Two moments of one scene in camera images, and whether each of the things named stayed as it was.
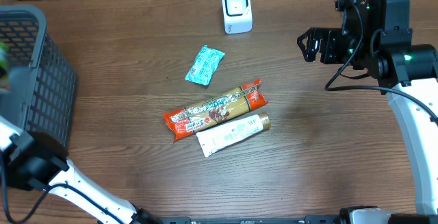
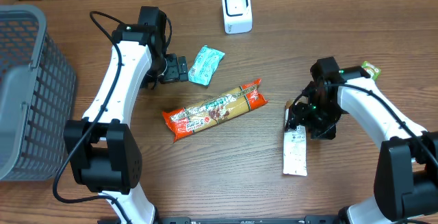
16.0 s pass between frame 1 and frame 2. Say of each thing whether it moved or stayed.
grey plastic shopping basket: stayed
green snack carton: moved
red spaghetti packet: stayed
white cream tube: moved
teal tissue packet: stayed
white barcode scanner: stayed
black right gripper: moved
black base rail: stayed
